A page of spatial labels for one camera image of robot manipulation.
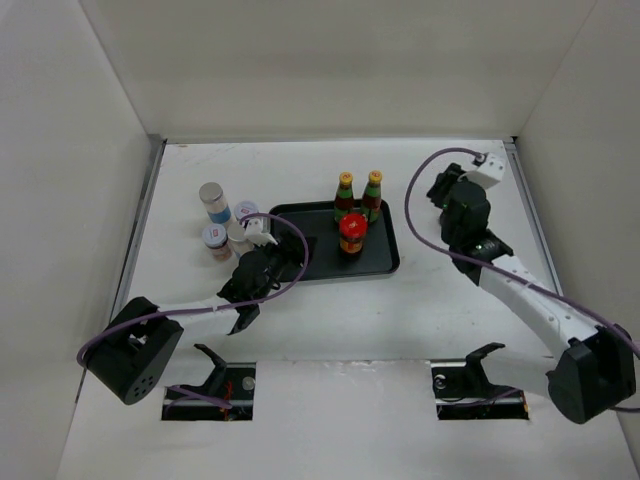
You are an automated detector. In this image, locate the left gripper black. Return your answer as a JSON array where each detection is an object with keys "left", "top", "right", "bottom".
[{"left": 253, "top": 230, "right": 315, "bottom": 304}]

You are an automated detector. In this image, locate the small spice jar white lid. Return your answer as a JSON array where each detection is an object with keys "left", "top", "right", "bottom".
[{"left": 234, "top": 200, "right": 260, "bottom": 227}]

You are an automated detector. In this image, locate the tall peppercorn jar blue label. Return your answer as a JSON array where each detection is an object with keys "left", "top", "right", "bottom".
[{"left": 199, "top": 182, "right": 235, "bottom": 227}]

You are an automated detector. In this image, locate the sauce bottle yellow cap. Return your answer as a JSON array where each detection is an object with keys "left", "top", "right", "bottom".
[
  {"left": 334, "top": 172, "right": 354, "bottom": 224},
  {"left": 360, "top": 170, "right": 383, "bottom": 224}
]

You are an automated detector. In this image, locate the chili jar red lid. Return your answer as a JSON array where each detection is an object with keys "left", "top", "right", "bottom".
[{"left": 338, "top": 212, "right": 368, "bottom": 259}]

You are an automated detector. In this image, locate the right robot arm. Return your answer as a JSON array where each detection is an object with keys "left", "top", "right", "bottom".
[{"left": 427, "top": 160, "right": 639, "bottom": 424}]

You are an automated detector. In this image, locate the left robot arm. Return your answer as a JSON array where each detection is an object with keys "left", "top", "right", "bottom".
[{"left": 76, "top": 228, "right": 311, "bottom": 405}]

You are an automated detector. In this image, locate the black plastic tray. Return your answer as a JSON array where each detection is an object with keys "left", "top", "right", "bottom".
[{"left": 270, "top": 200, "right": 400, "bottom": 281}]

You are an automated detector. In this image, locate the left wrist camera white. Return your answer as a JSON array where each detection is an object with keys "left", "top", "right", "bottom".
[{"left": 243, "top": 218, "right": 278, "bottom": 247}]

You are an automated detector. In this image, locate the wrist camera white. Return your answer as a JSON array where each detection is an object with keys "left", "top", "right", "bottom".
[
  {"left": 243, "top": 218, "right": 278, "bottom": 247},
  {"left": 466, "top": 153, "right": 505, "bottom": 190}
]

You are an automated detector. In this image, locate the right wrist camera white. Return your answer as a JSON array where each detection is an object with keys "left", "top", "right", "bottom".
[{"left": 466, "top": 153, "right": 505, "bottom": 190}]

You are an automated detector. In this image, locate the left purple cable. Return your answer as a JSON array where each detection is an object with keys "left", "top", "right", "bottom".
[{"left": 76, "top": 213, "right": 310, "bottom": 369}]

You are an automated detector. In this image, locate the purple cable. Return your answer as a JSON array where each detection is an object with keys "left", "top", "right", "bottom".
[
  {"left": 403, "top": 148, "right": 640, "bottom": 412},
  {"left": 76, "top": 213, "right": 310, "bottom": 369}
]

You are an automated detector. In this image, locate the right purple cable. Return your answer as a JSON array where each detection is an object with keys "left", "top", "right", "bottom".
[{"left": 403, "top": 148, "right": 640, "bottom": 412}]

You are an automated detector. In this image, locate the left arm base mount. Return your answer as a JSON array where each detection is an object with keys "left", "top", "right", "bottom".
[{"left": 161, "top": 344, "right": 257, "bottom": 422}]

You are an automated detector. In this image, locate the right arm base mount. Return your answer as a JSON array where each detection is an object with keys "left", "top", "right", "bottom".
[{"left": 430, "top": 342, "right": 529, "bottom": 421}]

